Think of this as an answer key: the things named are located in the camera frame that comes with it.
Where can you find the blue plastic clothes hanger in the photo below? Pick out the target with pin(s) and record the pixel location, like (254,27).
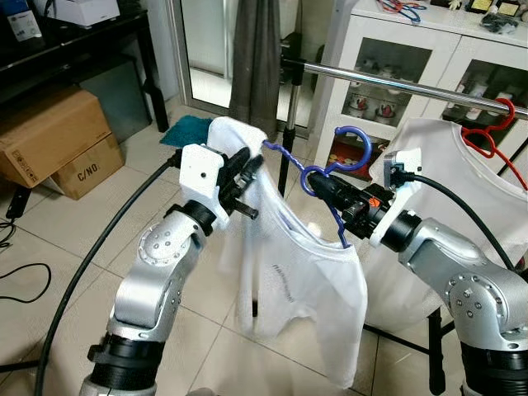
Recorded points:
(369,148)

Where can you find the white T-shirt with small print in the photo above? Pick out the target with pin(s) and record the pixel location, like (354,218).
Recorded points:
(305,280)

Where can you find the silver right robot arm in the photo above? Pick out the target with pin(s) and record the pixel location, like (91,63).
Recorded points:
(470,289)

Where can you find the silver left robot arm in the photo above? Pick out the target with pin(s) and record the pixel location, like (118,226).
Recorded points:
(153,272)

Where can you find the red plastic clothes hanger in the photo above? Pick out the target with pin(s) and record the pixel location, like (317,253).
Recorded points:
(513,114)

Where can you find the thin blue hanger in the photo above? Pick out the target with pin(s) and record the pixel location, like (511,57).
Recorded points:
(411,15)

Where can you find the thin red hanger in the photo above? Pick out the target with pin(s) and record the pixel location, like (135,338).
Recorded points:
(394,7)

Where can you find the grey hanging curtain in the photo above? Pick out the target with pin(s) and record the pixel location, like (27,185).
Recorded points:
(256,66)

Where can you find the plain white T-shirt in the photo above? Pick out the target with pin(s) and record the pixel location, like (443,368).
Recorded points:
(445,157)

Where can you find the black clothes rack stand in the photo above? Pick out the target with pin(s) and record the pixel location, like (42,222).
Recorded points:
(290,58)

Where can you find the aluminium sliding glass door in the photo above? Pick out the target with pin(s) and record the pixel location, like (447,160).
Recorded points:
(206,41)

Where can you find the white glass-door cabinet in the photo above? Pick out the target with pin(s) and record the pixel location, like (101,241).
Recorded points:
(346,49)

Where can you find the small printed cardboard box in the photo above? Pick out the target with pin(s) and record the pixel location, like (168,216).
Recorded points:
(91,169)

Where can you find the large brown cardboard box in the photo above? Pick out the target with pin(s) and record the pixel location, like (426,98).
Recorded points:
(49,132)

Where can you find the black side table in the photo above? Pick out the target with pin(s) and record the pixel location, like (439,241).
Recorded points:
(74,41)

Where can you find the white flat box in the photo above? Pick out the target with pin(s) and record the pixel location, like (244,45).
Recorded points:
(82,10)

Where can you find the black tangled bundle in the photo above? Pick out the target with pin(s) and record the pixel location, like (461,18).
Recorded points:
(499,25)

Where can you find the blue and white carton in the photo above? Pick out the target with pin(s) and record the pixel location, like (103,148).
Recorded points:
(22,25)

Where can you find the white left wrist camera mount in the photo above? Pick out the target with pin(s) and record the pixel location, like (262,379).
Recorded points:
(202,173)

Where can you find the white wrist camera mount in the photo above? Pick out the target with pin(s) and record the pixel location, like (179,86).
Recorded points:
(202,173)
(406,206)

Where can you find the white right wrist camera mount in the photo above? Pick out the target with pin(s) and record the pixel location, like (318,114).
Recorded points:
(406,206)

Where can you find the silver metal rack rail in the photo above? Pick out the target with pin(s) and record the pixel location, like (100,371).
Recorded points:
(396,85)

